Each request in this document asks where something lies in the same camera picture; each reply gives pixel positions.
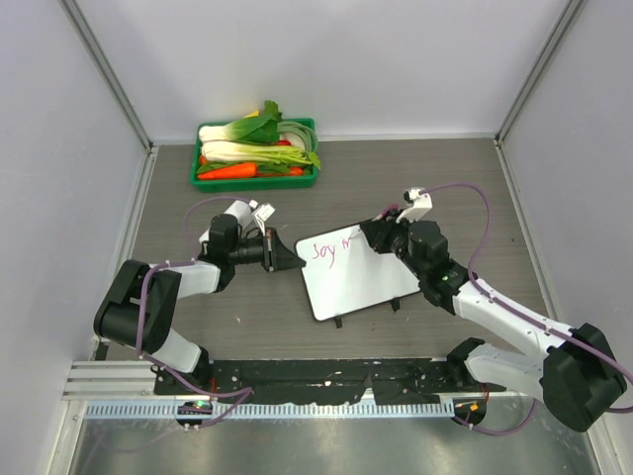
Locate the upper bok choy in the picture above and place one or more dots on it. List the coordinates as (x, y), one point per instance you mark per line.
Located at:
(261, 128)

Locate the white slotted cable duct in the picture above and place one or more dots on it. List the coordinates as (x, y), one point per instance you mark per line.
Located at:
(191, 410)

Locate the green long beans bundle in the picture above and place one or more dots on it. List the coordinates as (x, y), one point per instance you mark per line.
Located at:
(299, 135)

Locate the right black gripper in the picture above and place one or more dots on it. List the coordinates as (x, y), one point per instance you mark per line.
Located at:
(379, 233)

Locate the green plastic tray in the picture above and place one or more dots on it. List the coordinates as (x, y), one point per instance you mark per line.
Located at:
(307, 180)

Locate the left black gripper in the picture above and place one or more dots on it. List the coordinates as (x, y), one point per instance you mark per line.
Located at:
(276, 255)

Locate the pink white marker pen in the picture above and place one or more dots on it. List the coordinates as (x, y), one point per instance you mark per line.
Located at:
(390, 214)

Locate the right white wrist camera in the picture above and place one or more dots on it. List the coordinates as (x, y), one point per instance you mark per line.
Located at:
(419, 203)

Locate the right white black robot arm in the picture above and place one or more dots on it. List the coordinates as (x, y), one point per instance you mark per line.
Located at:
(571, 371)

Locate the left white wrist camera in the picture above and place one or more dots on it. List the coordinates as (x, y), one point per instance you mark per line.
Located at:
(260, 213)

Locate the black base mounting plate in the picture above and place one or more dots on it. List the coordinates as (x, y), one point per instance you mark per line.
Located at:
(336, 382)

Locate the bok choy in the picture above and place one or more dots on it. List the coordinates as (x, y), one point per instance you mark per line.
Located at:
(229, 152)
(261, 128)

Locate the small whiteboard with black frame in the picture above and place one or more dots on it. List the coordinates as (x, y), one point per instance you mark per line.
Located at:
(343, 274)

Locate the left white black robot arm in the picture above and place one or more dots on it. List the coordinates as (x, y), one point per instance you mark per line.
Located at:
(138, 309)

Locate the large orange carrot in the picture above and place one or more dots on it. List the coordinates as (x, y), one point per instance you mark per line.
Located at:
(237, 171)

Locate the lower bok choy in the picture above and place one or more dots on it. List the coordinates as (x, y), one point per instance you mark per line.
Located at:
(229, 152)

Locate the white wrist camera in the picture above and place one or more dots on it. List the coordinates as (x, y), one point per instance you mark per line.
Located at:
(419, 203)
(260, 213)

